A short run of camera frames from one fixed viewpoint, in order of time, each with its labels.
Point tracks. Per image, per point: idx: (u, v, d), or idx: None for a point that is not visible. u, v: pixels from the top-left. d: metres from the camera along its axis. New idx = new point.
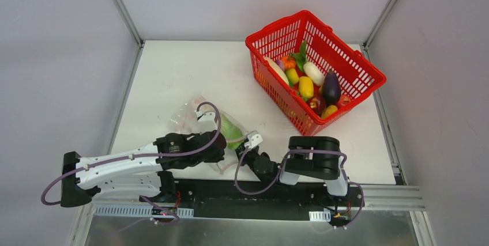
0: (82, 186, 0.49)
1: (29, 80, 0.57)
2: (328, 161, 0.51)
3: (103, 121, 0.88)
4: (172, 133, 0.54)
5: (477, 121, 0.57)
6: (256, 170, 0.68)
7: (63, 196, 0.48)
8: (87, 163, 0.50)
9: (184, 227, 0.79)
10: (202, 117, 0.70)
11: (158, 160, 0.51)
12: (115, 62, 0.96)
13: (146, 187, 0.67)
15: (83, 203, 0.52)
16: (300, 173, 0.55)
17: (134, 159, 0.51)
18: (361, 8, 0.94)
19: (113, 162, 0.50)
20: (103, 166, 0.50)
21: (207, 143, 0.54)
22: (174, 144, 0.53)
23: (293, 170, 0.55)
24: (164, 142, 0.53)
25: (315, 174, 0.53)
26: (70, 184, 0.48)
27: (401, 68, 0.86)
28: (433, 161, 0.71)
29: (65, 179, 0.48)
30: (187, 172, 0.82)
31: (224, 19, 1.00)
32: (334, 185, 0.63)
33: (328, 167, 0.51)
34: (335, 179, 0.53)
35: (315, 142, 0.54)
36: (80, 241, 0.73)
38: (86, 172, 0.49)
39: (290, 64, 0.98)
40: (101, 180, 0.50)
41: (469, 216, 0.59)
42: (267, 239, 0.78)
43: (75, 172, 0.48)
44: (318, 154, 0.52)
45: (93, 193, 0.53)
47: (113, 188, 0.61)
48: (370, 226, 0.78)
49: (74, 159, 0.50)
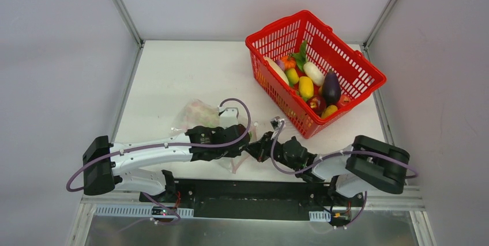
0: (115, 171, 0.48)
1: (29, 81, 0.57)
2: (396, 176, 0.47)
3: (103, 121, 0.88)
4: (200, 126, 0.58)
5: (477, 121, 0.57)
6: (285, 152, 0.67)
7: (92, 181, 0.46)
8: (123, 148, 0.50)
9: (184, 226, 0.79)
10: (225, 113, 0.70)
11: (191, 149, 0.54)
12: (115, 62, 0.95)
13: (155, 183, 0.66)
15: (106, 190, 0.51)
16: (361, 176, 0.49)
17: (168, 147, 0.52)
18: (361, 8, 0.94)
19: (148, 148, 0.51)
20: (138, 152, 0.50)
21: (238, 138, 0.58)
22: (204, 136, 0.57)
23: (358, 172, 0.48)
24: (195, 134, 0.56)
25: (376, 182, 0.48)
26: (104, 169, 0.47)
27: (401, 68, 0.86)
28: (433, 161, 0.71)
29: (97, 163, 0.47)
30: (187, 172, 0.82)
31: (224, 18, 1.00)
32: (349, 187, 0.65)
33: (397, 181, 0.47)
34: (390, 192, 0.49)
35: (387, 151, 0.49)
36: (80, 241, 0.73)
38: (121, 156, 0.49)
39: (290, 64, 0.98)
40: (132, 166, 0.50)
41: (469, 215, 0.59)
42: (267, 240, 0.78)
43: (109, 156, 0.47)
44: (388, 163, 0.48)
45: (116, 182, 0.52)
47: (132, 180, 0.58)
48: (369, 226, 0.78)
49: (106, 143, 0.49)
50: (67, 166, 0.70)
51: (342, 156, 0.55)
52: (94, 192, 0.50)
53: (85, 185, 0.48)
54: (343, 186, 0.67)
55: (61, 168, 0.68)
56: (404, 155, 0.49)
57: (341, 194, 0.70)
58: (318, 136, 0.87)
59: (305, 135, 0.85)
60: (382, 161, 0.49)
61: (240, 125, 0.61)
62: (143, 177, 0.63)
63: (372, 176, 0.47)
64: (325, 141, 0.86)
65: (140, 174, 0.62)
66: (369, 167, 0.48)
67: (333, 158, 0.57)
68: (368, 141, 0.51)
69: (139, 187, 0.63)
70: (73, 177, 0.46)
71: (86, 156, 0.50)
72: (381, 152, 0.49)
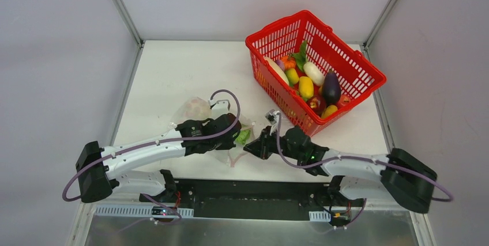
0: (109, 174, 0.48)
1: (30, 81, 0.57)
2: (425, 196, 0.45)
3: (103, 121, 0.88)
4: (191, 120, 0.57)
5: (477, 121, 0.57)
6: (286, 140, 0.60)
7: (87, 186, 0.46)
8: (114, 151, 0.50)
9: (184, 226, 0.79)
10: (215, 107, 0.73)
11: (183, 143, 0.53)
12: (115, 62, 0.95)
13: (154, 183, 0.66)
15: (104, 196, 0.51)
16: (392, 191, 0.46)
17: (160, 144, 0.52)
18: (361, 8, 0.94)
19: (139, 147, 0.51)
20: (131, 153, 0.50)
21: (229, 128, 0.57)
22: (195, 129, 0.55)
23: (393, 183, 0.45)
24: (185, 128, 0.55)
25: (405, 200, 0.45)
26: (98, 173, 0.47)
27: (402, 68, 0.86)
28: (433, 161, 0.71)
29: (90, 169, 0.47)
30: (188, 171, 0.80)
31: (224, 18, 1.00)
32: (360, 191, 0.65)
33: (427, 202, 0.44)
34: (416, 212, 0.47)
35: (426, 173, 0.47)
36: (80, 241, 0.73)
38: (113, 160, 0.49)
39: (290, 64, 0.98)
40: (127, 167, 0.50)
41: (469, 215, 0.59)
42: (267, 239, 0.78)
43: (102, 160, 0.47)
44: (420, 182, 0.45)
45: (112, 186, 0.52)
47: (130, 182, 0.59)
48: (369, 226, 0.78)
49: (97, 149, 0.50)
50: (67, 166, 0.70)
51: (371, 165, 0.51)
52: (92, 199, 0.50)
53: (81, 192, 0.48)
54: (353, 189, 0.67)
55: (61, 168, 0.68)
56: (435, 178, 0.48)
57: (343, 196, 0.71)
58: (318, 136, 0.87)
59: None
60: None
61: (230, 114, 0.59)
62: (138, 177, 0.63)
63: (407, 190, 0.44)
64: (326, 142, 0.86)
65: (134, 176, 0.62)
66: (406, 182, 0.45)
67: (358, 165, 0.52)
68: (405, 157, 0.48)
69: (138, 189, 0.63)
70: (68, 185, 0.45)
71: (78, 165, 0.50)
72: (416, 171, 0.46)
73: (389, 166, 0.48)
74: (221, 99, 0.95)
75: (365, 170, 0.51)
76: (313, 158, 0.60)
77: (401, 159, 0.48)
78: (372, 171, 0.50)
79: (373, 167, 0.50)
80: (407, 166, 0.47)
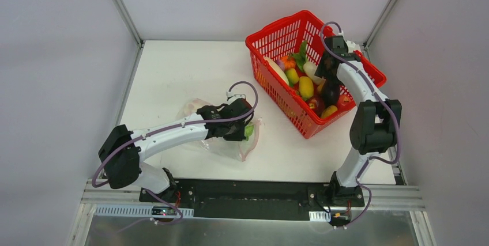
0: (140, 155, 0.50)
1: (30, 82, 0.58)
2: (371, 143, 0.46)
3: (103, 121, 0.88)
4: (208, 105, 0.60)
5: (477, 121, 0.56)
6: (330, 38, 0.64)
7: (120, 167, 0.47)
8: (144, 133, 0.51)
9: (184, 226, 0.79)
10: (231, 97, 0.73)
11: (206, 125, 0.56)
12: (115, 62, 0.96)
13: (162, 178, 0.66)
15: (130, 180, 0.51)
16: (357, 120, 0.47)
17: (185, 127, 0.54)
18: (361, 8, 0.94)
19: (166, 130, 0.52)
20: (159, 134, 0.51)
21: (246, 112, 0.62)
22: (214, 113, 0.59)
23: (363, 109, 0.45)
24: (205, 112, 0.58)
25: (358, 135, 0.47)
26: (132, 152, 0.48)
27: (402, 68, 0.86)
28: (433, 161, 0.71)
29: (123, 150, 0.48)
30: (189, 170, 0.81)
31: (224, 19, 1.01)
32: (345, 170, 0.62)
33: (365, 144, 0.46)
34: (355, 146, 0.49)
35: (389, 133, 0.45)
36: (80, 241, 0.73)
38: (143, 141, 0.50)
39: (290, 64, 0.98)
40: (157, 149, 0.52)
41: (469, 216, 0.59)
42: (267, 240, 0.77)
43: (134, 142, 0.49)
44: (381, 135, 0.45)
45: (139, 171, 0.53)
47: (147, 173, 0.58)
48: (371, 227, 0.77)
49: (127, 132, 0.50)
50: (67, 166, 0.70)
51: (369, 93, 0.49)
52: (119, 184, 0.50)
53: (110, 177, 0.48)
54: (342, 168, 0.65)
55: (61, 168, 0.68)
56: (382, 148, 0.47)
57: (337, 178, 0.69)
58: (318, 137, 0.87)
59: (305, 135, 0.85)
60: (379, 127, 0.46)
61: (243, 98, 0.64)
62: (151, 170, 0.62)
63: (364, 121, 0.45)
64: (326, 142, 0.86)
65: (153, 169, 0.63)
66: (371, 116, 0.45)
67: (361, 84, 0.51)
68: (397, 109, 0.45)
69: (147, 183, 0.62)
70: (100, 167, 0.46)
71: (104, 150, 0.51)
72: (387, 127, 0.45)
73: (382, 101, 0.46)
74: (240, 91, 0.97)
75: (360, 91, 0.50)
76: (342, 56, 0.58)
77: (390, 107, 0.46)
78: (363, 95, 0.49)
79: (367, 94, 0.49)
80: (388, 115, 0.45)
